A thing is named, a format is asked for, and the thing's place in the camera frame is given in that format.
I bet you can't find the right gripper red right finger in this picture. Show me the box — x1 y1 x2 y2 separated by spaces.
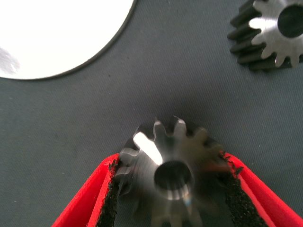
219 151 303 227

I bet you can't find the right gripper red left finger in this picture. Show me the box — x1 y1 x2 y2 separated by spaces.
51 153 121 227

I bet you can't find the larger steel gear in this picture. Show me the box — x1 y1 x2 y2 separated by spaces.
115 115 232 227

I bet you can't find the small dark steel gear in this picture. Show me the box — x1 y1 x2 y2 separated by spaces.
227 0 303 70

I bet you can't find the dark grey table cloth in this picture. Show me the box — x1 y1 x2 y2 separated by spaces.
0 0 303 227

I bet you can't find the round metal plate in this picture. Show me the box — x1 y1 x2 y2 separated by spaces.
0 0 138 80

